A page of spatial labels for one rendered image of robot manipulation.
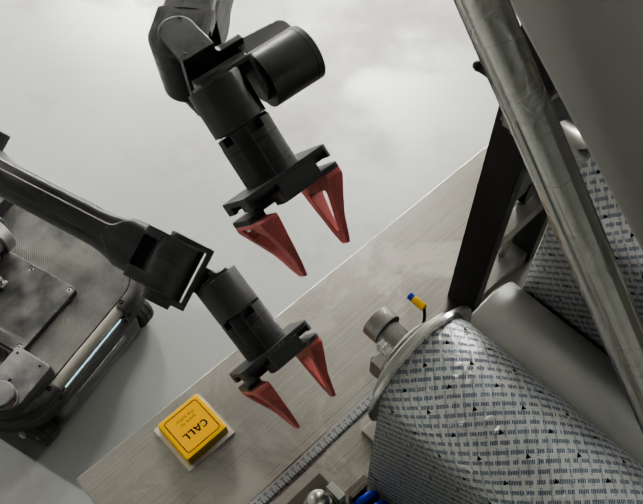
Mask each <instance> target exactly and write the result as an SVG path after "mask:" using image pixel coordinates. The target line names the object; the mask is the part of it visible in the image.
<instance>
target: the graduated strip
mask: <svg viewBox="0 0 643 504"><path fill-rule="evenodd" d="M372 393H373V389H372V390H371V391H369V392H368V393H367V394H366V395H365V396H364V397H363V398H362V399H361V400H360V401H359V402H358V403H356V404H355V405H354V406H353V407H352V408H351V409H350V410H349V411H348V412H347V413H346V414H344V415H343V416H342V417H341V418H340V419H339V420H338V421H337V422H336V423H335V424H334V425H333V426H331V427H330V428H329V429H328V430H327V431H326V432H325V433H324V434H323V435H322V436H321V437H320V438H318V439H317V440H316V441H315V442H314V443H313V444H312V445H311V446H310V447H309V448H308V449H307V450H305V451H304V452H303V453H302V454H301V455H300V456H299V457H298V458H297V459H296V460H295V461H293V462H292V463H291V464H290V465H289V466H288V467H287V468H286V469H285V470H284V471H283V472H282V473H280V474H279V475H278V476H277V477H276V478H275V479H274V480H273V481H272V482H271V483H270V484H269V485H267V486H266V487H265V488H264V489H263V490H262V491H261V492H260V493H259V494H258V495H257V496H256V497H254V498H253V499H252V500H251V501H250V502H249V503H248V504H272V503H273V502H274V501H275V500H276V499H277V498H278V497H279V496H280V495H281V494H282V493H283V492H284V491H286V490H287V489H288V488H289V487H290V486H291V485H292V484H293V483H294V482H295V481H296V480H297V479H298V478H299V477H300V476H302V475H303V474H304V473H305V472H306V471H307V470H308V469H309V468H310V467H311V466H312V465H313V464H314V463H315V462H316V461H318V460H319V459H320V458H321V457H322V456H323V455H324V454H325V453H326V452H327V451H328V450H329V449H330V448H331V447H332V446H334V445H335V444H336V443H337V442H338V441H339V440H340V439H341V438H342V437H343V436H344V435H345V434H346V433H347V432H349V431H350V430H351V429H352V428H353V427H354V426H355V425H356V424H357V423H358V422H359V421H360V420H361V419H362V418H363V417H365V416H366V415H367V414H368V408H369V405H370V402H371V400H372V398H373V397H372Z"/></svg>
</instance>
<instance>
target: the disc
mask: <svg viewBox="0 0 643 504"><path fill-rule="evenodd" d="M458 317H464V318H465V319H466V320H467V321H469V322H470V321H471V317H472V311H471V309H470V308H469V307H468V306H459V307H456V308H454V309H452V310H451V311H449V312H447V313H446V314H444V315H443V316H442V317H440V318H439V319H438V320H437V321H435V322H434V323H433V324H432V325H431V326H430V327H428V328H427V329H426V330H425V331H424V332H423V333H422V334H421V335H420V336H419V337H418V338H417V339H416V340H415V341H414V342H413V343H412V344H411V345H410V347H409V348H408V349H407V350H406V351H405V352H404V353H403V354H402V356H401V357H400V358H399V359H398V360H397V362H396V363H395V364H394V365H393V367H392V368H391V369H390V371H389V372H388V373H387V375H386V376H385V378H384V379H383V381H382V382H381V384H380V385H379V387H378V389H377V390H376V392H375V394H374V396H373V398H372V400H371V402H370V405H369V408H368V417H369V419H370V420H372V421H377V416H378V410H379V405H380V402H381V400H382V397H383V395H384V393H385V392H386V390H387V388H388V387H389V385H390V383H391V382H392V380H393V379H394V378H395V376H396V375H397V373H398V372H399V371H400V370H401V368H402V367H403V366H404V365H405V363H406V362H407V361H408V360H409V359H410V357H411V356H412V355H413V354H414V353H415V352H416V351H417V350H418V349H419V348H420V346H421V345H422V344H423V343H424V342H425V341H426V340H427V339H429V338H430V337H431V336H432V335H433V334H434V333H435V332H436V331H438V330H439V329H440V328H441V327H442V326H444V325H445V324H447V323H448V322H450V321H451V320H453V319H455V318H458Z"/></svg>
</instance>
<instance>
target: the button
mask: <svg viewBox="0 0 643 504"><path fill-rule="evenodd" d="M158 427H159V430H160V432H161V433H162V434H163V435H164V436H165V437H166V439H167V440H168V441H169V442H170V443H171V444H172V445H173V447H174V448H175V449H176V450H177V451H178V452H179V454H180V455H181V456H182V457H183V458H184V459H185V460H186V462H187V463H188V464H190V465H191V464H192V463H193V462H195V461H196V460H197V459H198V458H199V457H200V456H202V455H203V454H204V453H205V452H206V451H207V450H209V449H210V448H211V447H212V446H213V445H214V444H215V443H217V442H218V441H219V440H220V439H221V438H222V437H224V436H225V435H226V434H227V433H228V430H227V427H226V425H225V424H224V423H223V422H222V421H221V420H220V418H219V417H218V416H217V415H216V414H215V413H214V412H213V411H212V410H211V409H210V408H209V407H208V405H207V404H206V403H205V402H204V401H203V400H202V399H201V398H200V397H199V396H198V395H197V394H195V395H194V396H193V397H191V398H190V399H189V400H188V401H187V402H185V403H184V404H183V405H182V406H180V407H179V408H178V409H177V410H176V411H174V412H173V413H172V414H171V415H169V416H168V417H167V418H166V419H165V420H163V421H162V422H161V423H160V424H159V425H158Z"/></svg>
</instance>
